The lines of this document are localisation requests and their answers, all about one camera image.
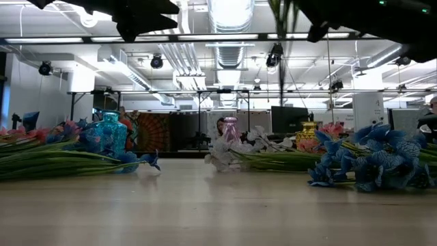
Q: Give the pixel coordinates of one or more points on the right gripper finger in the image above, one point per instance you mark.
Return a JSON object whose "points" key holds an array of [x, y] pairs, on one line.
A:
{"points": [[321, 10], [318, 32]]}

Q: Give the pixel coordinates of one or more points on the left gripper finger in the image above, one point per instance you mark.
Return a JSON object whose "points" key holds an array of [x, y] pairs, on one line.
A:
{"points": [[157, 7], [143, 24]]}

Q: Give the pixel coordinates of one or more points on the blue artificial flower bunch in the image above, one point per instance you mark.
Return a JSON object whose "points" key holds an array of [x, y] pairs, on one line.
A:
{"points": [[385, 160], [128, 158]]}

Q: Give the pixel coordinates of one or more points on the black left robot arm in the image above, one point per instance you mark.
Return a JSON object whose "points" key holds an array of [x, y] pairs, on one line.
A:
{"points": [[41, 2]]}

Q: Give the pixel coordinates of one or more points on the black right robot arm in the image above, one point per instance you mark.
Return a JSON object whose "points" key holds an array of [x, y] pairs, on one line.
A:
{"points": [[423, 53]]}

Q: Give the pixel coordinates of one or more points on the amber gold glass vase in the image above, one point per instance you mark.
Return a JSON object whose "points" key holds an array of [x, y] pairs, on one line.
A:
{"points": [[307, 133]]}

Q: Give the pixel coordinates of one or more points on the teal glass vase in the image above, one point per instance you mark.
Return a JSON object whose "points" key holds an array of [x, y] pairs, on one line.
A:
{"points": [[112, 131]]}

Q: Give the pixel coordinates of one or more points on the pink glass vase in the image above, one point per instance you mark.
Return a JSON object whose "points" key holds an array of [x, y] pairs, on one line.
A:
{"points": [[231, 131]]}

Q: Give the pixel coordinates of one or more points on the white ceiling pipe bundle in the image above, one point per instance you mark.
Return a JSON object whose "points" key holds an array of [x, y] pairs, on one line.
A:
{"points": [[184, 58]]}

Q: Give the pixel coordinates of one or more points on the white cabinet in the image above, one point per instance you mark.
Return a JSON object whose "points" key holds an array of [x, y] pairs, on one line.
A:
{"points": [[368, 109]]}

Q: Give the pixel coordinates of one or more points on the black computer monitor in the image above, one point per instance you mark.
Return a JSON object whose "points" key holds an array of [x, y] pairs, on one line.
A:
{"points": [[289, 119]]}

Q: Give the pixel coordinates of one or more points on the grey partition panel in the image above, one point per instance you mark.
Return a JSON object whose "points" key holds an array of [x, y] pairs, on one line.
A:
{"points": [[404, 119]]}

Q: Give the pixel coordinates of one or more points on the orange mandala tapestry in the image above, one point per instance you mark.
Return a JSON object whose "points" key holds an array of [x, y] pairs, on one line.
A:
{"points": [[153, 131]]}

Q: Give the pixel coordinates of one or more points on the person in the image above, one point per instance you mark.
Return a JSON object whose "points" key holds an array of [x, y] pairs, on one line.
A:
{"points": [[220, 127], [428, 123], [129, 136]]}

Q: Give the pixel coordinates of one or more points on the black partition panel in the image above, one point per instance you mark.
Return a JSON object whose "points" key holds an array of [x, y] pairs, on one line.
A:
{"points": [[184, 130]]}

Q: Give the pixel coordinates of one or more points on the blue screen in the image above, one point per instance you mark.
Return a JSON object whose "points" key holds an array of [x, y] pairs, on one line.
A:
{"points": [[30, 120]]}

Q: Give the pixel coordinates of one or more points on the grey round air duct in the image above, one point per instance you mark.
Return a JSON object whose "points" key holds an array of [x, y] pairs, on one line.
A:
{"points": [[385, 56]]}

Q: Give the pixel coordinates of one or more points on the black ceiling-mounted camera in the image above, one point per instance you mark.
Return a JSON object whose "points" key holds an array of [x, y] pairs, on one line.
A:
{"points": [[403, 61], [337, 85], [156, 62], [274, 56], [45, 69]]}

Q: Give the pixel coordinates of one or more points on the black frame workstation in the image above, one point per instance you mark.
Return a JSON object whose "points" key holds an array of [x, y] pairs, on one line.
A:
{"points": [[72, 109]]}

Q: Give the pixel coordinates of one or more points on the black aluminium table frame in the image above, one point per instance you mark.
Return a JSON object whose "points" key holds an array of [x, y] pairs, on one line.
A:
{"points": [[177, 154]]}

